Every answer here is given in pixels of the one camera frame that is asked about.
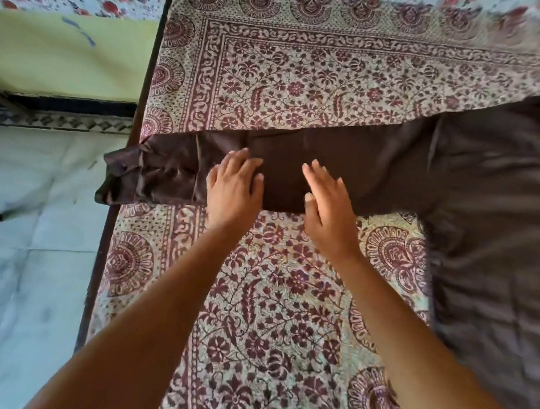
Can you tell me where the dark brown shirt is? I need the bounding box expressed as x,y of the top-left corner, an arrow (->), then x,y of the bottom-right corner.
74,49 -> 540,409

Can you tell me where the person's left hand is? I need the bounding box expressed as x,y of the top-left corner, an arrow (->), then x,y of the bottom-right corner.
200,144 -> 269,240

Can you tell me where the bed with maroon patterned cover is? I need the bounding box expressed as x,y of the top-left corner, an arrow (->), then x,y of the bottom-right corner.
68,0 -> 540,409

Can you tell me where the person's right hand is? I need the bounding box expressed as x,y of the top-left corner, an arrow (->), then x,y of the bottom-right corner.
292,157 -> 371,268

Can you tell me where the person's left forearm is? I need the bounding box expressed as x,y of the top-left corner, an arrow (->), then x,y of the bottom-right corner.
22,209 -> 248,409

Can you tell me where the person's right forearm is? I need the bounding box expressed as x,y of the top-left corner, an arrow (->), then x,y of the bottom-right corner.
320,252 -> 540,409

